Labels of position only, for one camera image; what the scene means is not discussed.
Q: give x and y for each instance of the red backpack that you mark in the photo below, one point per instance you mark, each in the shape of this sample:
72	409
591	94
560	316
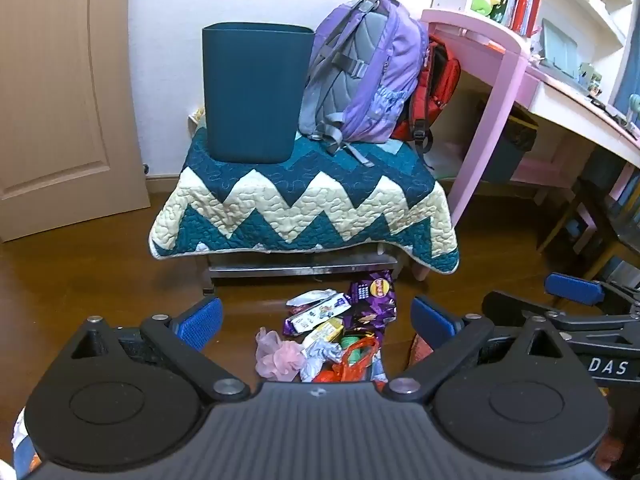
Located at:
440	80

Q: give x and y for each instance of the beige door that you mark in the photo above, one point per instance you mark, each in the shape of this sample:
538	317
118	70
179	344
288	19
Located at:
55	100

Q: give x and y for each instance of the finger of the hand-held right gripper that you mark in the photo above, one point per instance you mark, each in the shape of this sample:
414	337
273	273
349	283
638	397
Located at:
502	306
575	288

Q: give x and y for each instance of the yellow packet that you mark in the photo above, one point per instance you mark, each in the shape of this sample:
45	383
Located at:
329	331

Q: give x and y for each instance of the pink desk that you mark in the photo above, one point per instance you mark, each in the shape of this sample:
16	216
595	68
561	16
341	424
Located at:
492	110

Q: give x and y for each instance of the white desk shelf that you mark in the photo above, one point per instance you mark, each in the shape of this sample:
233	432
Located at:
570	5

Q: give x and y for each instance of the pale blue box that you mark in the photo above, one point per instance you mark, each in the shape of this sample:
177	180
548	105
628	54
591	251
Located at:
560	47

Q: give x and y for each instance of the dark storage bin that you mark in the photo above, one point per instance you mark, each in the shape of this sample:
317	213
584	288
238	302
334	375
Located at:
510	152

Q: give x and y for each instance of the teal cream zigzag quilt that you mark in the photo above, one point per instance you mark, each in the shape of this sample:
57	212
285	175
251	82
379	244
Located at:
300	210

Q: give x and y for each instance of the dark teal trash bin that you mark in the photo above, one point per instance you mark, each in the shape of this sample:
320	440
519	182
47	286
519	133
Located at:
255	95

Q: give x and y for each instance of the white cartoon packet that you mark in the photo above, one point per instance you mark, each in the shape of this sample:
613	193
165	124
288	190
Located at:
320	310

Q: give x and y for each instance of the silver paper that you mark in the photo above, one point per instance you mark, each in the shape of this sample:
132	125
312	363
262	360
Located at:
317	360

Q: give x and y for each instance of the green wrapper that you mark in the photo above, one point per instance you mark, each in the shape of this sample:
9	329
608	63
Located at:
354	344

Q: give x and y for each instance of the pink plastic bag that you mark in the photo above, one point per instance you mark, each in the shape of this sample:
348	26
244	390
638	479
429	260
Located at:
275	355

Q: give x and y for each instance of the purple backpack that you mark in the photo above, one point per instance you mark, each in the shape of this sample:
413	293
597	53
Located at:
365	60

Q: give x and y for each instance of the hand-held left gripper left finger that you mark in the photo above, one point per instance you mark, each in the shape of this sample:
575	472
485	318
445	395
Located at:
200	322

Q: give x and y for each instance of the red plastic bag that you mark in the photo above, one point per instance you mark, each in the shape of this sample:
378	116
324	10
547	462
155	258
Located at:
352	372

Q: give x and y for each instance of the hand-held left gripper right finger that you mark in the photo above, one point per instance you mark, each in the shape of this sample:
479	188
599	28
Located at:
432	319

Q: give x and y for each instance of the purple snack packet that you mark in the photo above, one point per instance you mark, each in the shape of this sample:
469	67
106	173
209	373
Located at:
374	300

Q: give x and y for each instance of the dark wooden chair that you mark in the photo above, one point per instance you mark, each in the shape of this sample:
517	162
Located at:
590	210

